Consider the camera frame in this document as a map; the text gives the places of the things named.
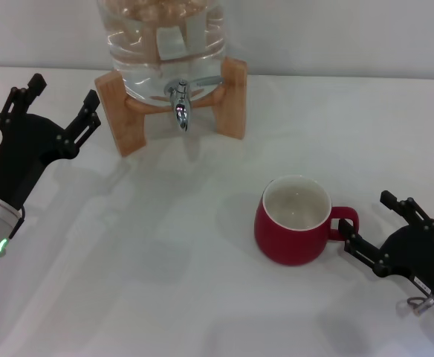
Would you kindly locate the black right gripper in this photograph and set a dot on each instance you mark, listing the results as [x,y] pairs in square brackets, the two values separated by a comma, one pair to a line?
[421,256]

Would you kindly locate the silver metal connector plug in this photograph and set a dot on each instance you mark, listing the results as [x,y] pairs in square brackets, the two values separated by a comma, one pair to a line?
[423,303]

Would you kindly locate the glass water dispenser jar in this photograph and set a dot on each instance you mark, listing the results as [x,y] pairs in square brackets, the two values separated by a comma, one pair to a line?
[142,74]

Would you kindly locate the chrome faucet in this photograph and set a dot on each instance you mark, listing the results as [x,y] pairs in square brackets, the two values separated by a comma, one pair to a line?
[181,111]

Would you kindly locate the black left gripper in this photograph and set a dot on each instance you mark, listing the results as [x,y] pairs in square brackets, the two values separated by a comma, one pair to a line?
[20,148]

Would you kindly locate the red ceramic cup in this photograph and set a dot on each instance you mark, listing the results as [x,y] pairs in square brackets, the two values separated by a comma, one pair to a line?
[287,241]

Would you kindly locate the wooden dispenser stand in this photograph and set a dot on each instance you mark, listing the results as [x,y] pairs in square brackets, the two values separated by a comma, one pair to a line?
[128,126]

